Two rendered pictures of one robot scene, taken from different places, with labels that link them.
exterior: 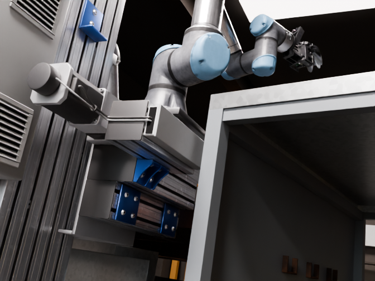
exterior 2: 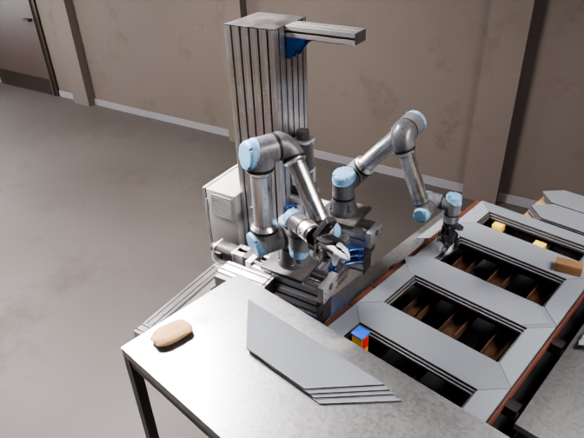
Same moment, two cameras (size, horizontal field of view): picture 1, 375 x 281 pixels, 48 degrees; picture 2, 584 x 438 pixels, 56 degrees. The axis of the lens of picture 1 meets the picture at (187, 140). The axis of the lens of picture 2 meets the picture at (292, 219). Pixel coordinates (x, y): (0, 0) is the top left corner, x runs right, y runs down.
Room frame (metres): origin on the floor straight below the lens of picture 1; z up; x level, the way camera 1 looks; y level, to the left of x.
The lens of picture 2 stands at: (1.40, -1.92, 2.54)
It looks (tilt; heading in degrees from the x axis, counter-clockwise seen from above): 32 degrees down; 96
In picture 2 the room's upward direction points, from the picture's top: 2 degrees counter-clockwise
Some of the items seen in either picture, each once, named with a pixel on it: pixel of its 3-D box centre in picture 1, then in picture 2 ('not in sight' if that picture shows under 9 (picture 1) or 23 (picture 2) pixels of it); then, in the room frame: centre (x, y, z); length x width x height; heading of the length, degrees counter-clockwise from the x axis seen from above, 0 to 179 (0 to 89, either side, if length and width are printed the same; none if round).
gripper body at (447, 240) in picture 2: not in sight; (448, 232); (1.93, 0.40, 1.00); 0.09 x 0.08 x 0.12; 52
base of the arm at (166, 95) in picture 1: (164, 107); (293, 251); (1.18, 0.08, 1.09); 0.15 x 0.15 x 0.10
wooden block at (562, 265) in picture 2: not in sight; (568, 266); (2.50, 0.30, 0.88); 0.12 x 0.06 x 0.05; 157
